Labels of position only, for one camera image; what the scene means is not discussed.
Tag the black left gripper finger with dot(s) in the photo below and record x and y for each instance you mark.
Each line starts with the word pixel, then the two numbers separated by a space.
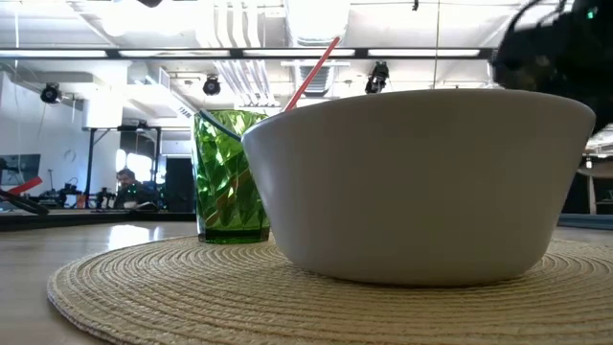
pixel 24 202

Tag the green faceted glass cup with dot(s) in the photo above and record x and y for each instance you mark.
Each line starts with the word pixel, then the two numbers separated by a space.
pixel 220 191

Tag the white ceramic bowl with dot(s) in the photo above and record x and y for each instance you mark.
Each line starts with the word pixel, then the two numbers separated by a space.
pixel 416 191

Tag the red flat stick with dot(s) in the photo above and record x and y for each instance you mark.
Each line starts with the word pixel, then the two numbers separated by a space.
pixel 26 185

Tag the cluttered workbench equipment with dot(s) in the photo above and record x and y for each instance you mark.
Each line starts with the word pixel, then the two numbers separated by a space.
pixel 67 196

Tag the person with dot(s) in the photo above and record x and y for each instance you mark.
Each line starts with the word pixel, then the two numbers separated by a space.
pixel 130 191

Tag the thin vertical ceiling pole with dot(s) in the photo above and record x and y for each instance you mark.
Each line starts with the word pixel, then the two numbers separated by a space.
pixel 436 43

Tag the blue floor mat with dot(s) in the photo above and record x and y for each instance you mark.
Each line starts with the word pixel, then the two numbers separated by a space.
pixel 586 221

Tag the round woven beige placemat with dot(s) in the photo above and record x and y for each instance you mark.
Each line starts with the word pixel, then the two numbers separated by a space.
pixel 191 297

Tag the black overhead light beam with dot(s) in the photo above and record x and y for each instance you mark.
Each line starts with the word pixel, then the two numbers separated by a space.
pixel 234 53

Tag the wall mounted dark monitor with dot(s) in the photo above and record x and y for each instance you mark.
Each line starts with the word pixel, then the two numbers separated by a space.
pixel 21 168

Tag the black table edge rail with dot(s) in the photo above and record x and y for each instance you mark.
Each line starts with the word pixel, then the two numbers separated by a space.
pixel 96 219

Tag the black metal stand frame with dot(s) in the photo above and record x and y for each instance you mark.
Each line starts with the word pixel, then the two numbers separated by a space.
pixel 90 163

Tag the black ceiling camera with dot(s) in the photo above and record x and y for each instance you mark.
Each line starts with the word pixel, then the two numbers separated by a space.
pixel 50 93
pixel 378 76
pixel 211 86

